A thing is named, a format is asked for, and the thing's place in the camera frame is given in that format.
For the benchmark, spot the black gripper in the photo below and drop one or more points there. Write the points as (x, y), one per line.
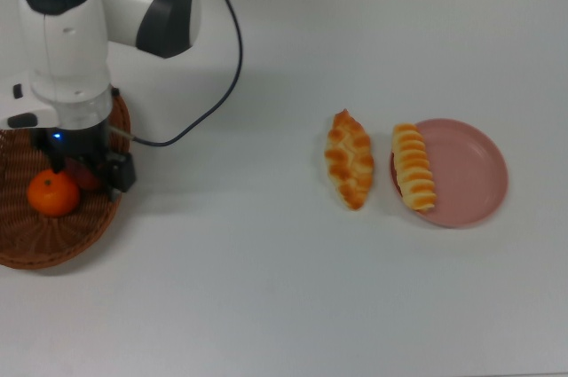
(80, 142)

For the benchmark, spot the red toy apple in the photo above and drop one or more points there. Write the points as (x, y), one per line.
(86, 179)

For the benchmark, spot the orange toy tangerine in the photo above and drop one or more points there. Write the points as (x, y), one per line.
(53, 195)

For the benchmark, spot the braided toy bread loaf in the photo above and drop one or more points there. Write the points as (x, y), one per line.
(349, 159)

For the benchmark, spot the striped toy bread roll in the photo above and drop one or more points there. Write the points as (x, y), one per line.
(415, 168)

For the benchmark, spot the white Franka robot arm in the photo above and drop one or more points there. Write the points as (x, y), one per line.
(66, 40)

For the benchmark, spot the brown woven basket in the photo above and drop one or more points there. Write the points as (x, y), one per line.
(44, 239)

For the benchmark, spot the pink plate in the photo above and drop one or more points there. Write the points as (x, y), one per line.
(470, 173)

